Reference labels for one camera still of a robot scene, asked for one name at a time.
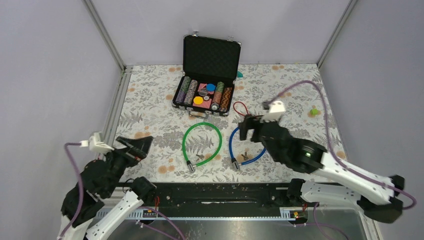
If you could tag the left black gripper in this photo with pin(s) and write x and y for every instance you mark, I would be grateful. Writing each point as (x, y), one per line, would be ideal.
(134, 155)

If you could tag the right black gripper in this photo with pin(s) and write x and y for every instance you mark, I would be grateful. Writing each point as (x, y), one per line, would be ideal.
(251, 122)

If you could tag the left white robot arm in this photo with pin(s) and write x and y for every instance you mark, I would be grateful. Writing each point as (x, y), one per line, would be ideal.
(97, 182)

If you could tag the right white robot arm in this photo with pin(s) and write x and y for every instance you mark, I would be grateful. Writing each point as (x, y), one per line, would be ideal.
(371, 193)

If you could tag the small key in blue lock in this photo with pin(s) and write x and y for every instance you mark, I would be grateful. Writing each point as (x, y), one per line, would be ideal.
(245, 157)

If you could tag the small key in green lock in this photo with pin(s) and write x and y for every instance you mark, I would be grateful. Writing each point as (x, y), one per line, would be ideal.
(200, 158)

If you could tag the blue round chip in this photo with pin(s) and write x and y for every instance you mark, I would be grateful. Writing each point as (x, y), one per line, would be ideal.
(210, 87)

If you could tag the yellow round chip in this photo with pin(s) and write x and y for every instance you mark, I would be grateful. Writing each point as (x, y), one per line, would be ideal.
(198, 100)

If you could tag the green cube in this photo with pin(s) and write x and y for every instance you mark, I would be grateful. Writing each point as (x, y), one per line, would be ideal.
(314, 112)

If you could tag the black poker chip case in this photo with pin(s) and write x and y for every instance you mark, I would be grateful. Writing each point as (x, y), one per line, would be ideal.
(207, 60)

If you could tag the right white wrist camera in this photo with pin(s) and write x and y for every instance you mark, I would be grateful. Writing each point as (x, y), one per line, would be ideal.
(275, 110)

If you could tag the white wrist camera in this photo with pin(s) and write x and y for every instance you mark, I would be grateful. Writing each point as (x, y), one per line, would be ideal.
(96, 144)
(275, 110)

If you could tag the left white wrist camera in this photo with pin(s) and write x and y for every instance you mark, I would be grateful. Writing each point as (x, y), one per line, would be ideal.
(96, 144)

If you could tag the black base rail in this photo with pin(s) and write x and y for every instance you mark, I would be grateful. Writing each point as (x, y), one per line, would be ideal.
(223, 200)

